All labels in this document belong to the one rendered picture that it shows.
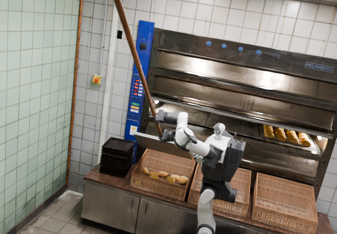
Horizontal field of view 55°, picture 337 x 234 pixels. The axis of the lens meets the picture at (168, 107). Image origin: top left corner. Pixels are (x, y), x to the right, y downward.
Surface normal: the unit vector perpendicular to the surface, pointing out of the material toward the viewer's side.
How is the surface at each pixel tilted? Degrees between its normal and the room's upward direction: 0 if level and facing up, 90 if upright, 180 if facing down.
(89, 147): 90
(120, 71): 90
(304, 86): 69
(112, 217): 90
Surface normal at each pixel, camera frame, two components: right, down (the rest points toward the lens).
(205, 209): -0.14, 0.62
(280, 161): -0.18, -0.11
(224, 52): -0.24, 0.23
